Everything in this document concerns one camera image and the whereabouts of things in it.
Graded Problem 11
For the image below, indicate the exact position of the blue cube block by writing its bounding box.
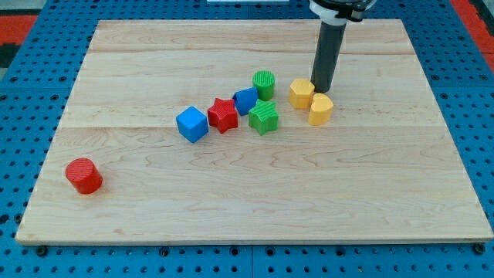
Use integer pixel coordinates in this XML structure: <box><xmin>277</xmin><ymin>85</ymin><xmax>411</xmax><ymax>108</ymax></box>
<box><xmin>176</xmin><ymin>106</ymin><xmax>208</xmax><ymax>143</ymax></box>

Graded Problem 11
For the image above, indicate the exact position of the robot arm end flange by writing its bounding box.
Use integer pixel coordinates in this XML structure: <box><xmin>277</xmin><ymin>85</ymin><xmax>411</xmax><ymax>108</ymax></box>
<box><xmin>310</xmin><ymin>0</ymin><xmax>377</xmax><ymax>26</ymax></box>

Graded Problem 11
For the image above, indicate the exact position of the green star block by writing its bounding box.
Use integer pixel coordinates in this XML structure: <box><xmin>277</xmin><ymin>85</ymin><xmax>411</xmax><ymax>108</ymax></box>
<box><xmin>249</xmin><ymin>100</ymin><xmax>279</xmax><ymax>135</ymax></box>

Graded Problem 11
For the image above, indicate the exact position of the red star block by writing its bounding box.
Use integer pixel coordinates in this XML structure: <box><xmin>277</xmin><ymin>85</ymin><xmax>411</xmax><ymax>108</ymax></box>
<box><xmin>208</xmin><ymin>98</ymin><xmax>239</xmax><ymax>134</ymax></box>

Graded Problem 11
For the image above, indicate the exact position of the green cylinder block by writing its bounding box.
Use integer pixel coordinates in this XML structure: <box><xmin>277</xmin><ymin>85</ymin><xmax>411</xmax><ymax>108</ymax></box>
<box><xmin>252</xmin><ymin>70</ymin><xmax>276</xmax><ymax>101</ymax></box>

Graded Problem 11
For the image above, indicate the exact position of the wooden board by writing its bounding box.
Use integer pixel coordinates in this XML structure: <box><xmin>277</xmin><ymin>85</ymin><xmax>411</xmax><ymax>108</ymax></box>
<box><xmin>16</xmin><ymin>19</ymin><xmax>493</xmax><ymax>246</ymax></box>

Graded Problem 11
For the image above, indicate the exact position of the yellow hexagon block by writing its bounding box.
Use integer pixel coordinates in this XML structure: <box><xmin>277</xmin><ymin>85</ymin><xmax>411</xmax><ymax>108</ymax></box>
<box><xmin>289</xmin><ymin>79</ymin><xmax>315</xmax><ymax>109</ymax></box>

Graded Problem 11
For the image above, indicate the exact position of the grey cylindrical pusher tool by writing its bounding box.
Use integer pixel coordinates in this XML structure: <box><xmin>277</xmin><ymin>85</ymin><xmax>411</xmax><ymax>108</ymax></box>
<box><xmin>311</xmin><ymin>22</ymin><xmax>346</xmax><ymax>93</ymax></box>

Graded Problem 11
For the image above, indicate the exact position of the red cylinder block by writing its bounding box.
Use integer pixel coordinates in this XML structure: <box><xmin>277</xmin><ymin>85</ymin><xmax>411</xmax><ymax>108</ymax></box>
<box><xmin>65</xmin><ymin>158</ymin><xmax>103</xmax><ymax>195</ymax></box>

